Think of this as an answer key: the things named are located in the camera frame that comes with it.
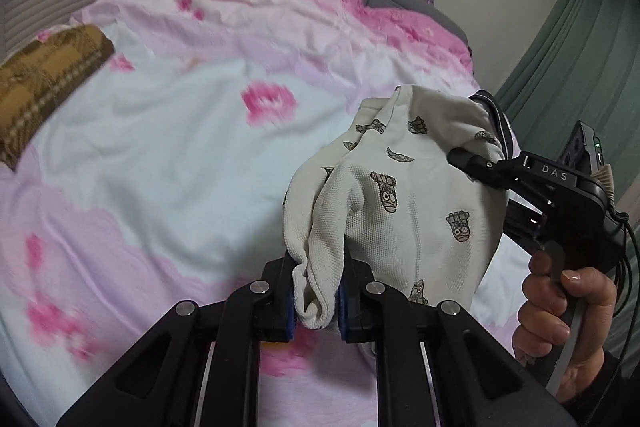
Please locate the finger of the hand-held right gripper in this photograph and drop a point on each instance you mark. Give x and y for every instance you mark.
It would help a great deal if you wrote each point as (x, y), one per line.
(480, 167)

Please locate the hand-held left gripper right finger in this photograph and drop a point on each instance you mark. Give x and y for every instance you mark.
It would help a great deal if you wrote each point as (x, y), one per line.
(342, 312)

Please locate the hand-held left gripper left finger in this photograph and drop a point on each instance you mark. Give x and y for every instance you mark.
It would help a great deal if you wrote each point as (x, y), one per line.
(289, 312)

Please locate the beige printed polo shirt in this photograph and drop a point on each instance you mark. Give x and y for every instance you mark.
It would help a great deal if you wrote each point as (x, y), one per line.
(400, 217)

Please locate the person's right forearm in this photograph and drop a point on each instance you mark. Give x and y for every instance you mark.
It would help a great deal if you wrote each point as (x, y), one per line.
(610, 389)

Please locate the person's right hand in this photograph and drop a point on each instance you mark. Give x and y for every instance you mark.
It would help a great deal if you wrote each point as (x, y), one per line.
(595, 302)

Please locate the green curtain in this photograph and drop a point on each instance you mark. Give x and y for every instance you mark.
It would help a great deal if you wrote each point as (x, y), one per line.
(560, 57)

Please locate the pink floral quilt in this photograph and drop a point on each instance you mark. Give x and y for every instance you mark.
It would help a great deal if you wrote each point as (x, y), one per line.
(175, 147)

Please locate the brown patterned pillow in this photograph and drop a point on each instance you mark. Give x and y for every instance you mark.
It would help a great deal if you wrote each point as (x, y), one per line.
(45, 72)

